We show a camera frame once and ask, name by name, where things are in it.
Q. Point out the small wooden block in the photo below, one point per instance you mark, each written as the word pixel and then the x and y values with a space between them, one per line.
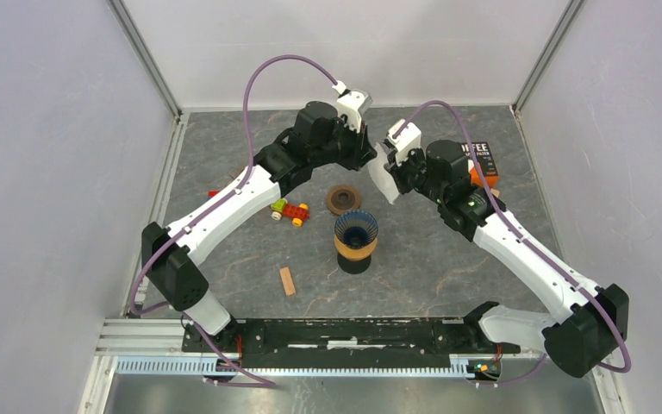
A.
pixel 287 281

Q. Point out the light wooden ring holder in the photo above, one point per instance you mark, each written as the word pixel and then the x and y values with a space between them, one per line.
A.
pixel 355 254

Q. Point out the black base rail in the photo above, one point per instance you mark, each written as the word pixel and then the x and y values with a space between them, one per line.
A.
pixel 396 342

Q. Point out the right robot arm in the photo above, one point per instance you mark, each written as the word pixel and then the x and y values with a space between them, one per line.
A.
pixel 584 325

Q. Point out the colourful toy brick car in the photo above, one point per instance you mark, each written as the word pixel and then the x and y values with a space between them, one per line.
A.
pixel 297 214

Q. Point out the orange black coffee filter box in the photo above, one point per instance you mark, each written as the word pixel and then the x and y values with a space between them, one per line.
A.
pixel 486 163

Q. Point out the blue ribbed plastic dripper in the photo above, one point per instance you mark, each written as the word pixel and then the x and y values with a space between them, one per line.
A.
pixel 356 229

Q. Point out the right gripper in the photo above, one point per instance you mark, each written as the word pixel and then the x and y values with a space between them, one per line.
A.
pixel 398 171

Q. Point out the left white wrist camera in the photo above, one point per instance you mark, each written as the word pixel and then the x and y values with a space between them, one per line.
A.
pixel 351 105

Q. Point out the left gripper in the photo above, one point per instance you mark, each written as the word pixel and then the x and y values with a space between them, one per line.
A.
pixel 361 146

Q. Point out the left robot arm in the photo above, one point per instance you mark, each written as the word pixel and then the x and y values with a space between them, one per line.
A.
pixel 322 134

